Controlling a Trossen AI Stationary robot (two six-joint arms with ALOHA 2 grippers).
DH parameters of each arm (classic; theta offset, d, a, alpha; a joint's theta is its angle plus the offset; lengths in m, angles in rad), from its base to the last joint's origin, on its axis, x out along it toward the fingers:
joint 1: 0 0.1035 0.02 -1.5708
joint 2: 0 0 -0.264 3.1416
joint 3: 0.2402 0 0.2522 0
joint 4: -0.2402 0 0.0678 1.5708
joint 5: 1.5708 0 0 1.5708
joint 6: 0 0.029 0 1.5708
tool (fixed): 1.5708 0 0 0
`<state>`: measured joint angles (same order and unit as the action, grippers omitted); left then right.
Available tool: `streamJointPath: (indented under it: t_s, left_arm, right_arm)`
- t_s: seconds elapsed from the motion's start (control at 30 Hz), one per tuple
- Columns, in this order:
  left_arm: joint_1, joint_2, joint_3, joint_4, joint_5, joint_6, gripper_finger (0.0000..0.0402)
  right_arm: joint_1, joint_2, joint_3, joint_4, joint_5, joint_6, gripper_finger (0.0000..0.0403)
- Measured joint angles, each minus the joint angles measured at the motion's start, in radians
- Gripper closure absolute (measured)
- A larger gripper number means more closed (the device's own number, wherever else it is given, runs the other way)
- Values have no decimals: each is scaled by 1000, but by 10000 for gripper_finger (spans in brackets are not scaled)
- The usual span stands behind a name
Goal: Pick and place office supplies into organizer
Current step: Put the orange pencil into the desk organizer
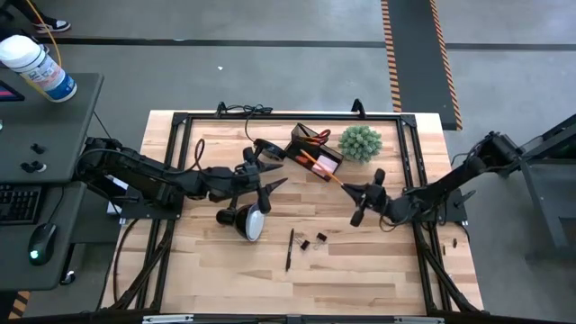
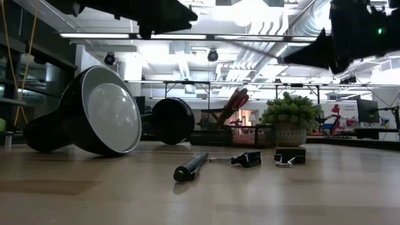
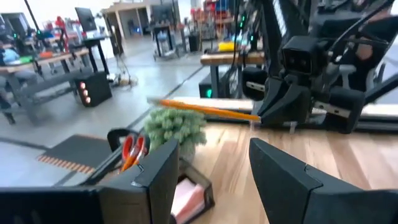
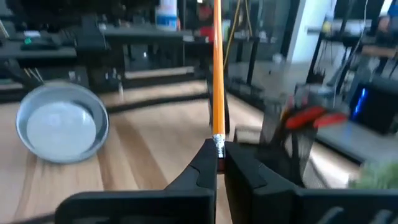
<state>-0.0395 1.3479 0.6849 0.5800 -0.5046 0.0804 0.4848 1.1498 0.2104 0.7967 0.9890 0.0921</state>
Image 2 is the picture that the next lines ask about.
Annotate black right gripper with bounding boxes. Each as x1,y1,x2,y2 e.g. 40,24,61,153
282,0,373,75

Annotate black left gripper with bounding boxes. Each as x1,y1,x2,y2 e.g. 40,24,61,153
74,0,198,40

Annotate red-handled scissors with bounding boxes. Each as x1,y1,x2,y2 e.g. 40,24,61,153
217,87,250,128

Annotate black binder clip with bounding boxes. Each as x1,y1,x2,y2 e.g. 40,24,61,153
209,151,262,168
274,147,307,168

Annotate black pen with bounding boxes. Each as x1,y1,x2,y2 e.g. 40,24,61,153
172,151,209,183

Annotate black office desk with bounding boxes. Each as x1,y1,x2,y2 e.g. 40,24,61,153
354,127,400,140

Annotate black mesh desk organizer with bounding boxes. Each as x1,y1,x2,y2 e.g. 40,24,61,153
190,107,276,149

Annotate red desk lamp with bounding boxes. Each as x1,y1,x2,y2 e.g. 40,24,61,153
331,104,341,132

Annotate white printed sign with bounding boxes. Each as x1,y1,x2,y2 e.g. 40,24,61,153
323,101,359,126

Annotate green potted artificial plant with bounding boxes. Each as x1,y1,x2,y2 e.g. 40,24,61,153
260,91,323,148

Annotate black computer monitor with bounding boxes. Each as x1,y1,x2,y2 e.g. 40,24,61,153
357,99,380,124

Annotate black desk lamp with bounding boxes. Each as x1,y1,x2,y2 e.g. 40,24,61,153
23,65,195,157

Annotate silver ventilation duct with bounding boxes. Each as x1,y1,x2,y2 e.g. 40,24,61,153
277,0,332,44

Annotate black aluminium table frame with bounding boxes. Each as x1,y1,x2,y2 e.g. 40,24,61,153
306,136,400,152

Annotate yellow cable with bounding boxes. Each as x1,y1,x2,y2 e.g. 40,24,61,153
0,0,40,128

